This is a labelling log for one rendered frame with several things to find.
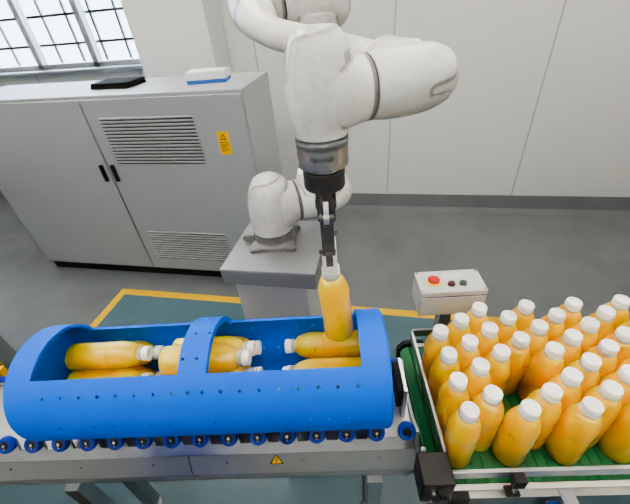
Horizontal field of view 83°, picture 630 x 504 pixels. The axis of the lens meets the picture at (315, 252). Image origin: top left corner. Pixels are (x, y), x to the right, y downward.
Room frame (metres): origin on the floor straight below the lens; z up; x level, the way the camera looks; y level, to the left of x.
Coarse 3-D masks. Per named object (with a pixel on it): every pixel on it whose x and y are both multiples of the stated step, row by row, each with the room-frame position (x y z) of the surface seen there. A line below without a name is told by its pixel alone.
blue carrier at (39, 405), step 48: (48, 336) 0.61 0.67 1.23; (96, 336) 0.72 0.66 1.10; (144, 336) 0.71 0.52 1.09; (192, 336) 0.56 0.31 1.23; (288, 336) 0.68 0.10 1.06; (384, 336) 0.51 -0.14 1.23; (48, 384) 0.49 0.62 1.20; (96, 384) 0.48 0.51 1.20; (144, 384) 0.47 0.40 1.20; (192, 384) 0.46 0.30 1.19; (240, 384) 0.45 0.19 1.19; (288, 384) 0.44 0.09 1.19; (336, 384) 0.43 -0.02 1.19; (384, 384) 0.42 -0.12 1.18; (48, 432) 0.44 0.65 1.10; (96, 432) 0.44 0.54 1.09; (144, 432) 0.43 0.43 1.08; (192, 432) 0.42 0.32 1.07; (240, 432) 0.42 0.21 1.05
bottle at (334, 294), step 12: (324, 288) 0.57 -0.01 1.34; (336, 288) 0.56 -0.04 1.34; (348, 288) 0.58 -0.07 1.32; (324, 300) 0.56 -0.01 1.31; (336, 300) 0.56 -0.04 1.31; (348, 300) 0.57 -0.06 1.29; (324, 312) 0.57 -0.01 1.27; (336, 312) 0.56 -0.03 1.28; (348, 312) 0.57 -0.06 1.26; (324, 324) 0.58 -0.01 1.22; (336, 324) 0.56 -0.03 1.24; (348, 324) 0.56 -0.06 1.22; (336, 336) 0.56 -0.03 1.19; (348, 336) 0.56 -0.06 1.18
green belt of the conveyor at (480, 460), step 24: (408, 360) 0.68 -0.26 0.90; (408, 384) 0.60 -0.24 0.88; (504, 408) 0.49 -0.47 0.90; (432, 432) 0.45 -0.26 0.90; (480, 456) 0.38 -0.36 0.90; (528, 456) 0.37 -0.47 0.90; (600, 456) 0.35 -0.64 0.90; (456, 480) 0.33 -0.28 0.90; (480, 480) 0.33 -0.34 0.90; (504, 480) 0.32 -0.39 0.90; (528, 480) 0.32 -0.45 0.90; (552, 480) 0.31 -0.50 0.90; (576, 480) 0.31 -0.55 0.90
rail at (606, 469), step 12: (504, 468) 0.32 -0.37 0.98; (516, 468) 0.32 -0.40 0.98; (528, 468) 0.31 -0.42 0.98; (540, 468) 0.31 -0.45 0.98; (552, 468) 0.31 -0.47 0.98; (564, 468) 0.31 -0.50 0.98; (576, 468) 0.30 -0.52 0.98; (588, 468) 0.30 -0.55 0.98; (600, 468) 0.30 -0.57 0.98; (612, 468) 0.30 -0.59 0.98; (624, 468) 0.30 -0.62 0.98
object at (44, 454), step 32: (96, 448) 0.48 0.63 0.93; (128, 448) 0.47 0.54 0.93; (160, 448) 0.46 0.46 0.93; (192, 448) 0.46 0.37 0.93; (224, 448) 0.45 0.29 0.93; (256, 448) 0.44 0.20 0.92; (288, 448) 0.43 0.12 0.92; (320, 448) 0.43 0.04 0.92; (352, 448) 0.42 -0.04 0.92; (384, 448) 0.41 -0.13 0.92
